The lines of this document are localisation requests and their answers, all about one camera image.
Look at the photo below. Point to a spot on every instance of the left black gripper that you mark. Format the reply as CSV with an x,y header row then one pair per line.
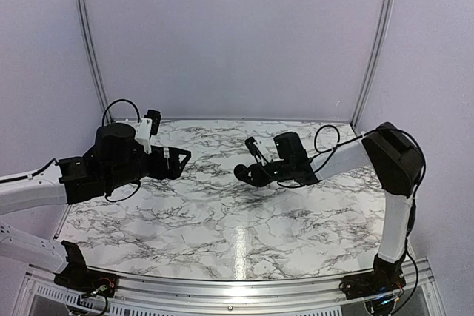
x,y
173,171

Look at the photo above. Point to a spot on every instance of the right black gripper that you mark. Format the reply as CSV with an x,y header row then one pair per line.
x,y
258,178

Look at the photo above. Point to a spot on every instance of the black round charging case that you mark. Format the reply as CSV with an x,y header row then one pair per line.
x,y
243,173

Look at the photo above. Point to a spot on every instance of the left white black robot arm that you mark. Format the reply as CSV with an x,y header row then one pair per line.
x,y
122,154

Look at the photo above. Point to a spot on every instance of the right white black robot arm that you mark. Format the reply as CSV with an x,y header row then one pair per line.
x,y
394,155

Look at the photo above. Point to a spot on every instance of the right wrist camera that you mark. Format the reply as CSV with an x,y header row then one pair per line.
x,y
258,151

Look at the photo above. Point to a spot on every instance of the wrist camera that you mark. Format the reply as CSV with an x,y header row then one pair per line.
x,y
258,151
147,128

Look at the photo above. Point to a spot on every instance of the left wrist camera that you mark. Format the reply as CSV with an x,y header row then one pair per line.
x,y
147,128

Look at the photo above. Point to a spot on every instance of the left corner aluminium post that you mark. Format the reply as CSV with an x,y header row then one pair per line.
x,y
92,59

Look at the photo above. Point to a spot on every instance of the corner aluminium post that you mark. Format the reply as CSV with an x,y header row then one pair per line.
x,y
372,63
92,59

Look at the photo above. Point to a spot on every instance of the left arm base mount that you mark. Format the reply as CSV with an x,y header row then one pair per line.
x,y
78,276

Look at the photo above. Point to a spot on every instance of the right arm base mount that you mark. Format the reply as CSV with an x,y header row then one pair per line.
x,y
374,282

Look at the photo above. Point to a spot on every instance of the aluminium front rail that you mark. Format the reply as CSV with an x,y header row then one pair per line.
x,y
144,295

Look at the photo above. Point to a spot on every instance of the right corner aluminium post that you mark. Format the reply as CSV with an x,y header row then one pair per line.
x,y
372,63

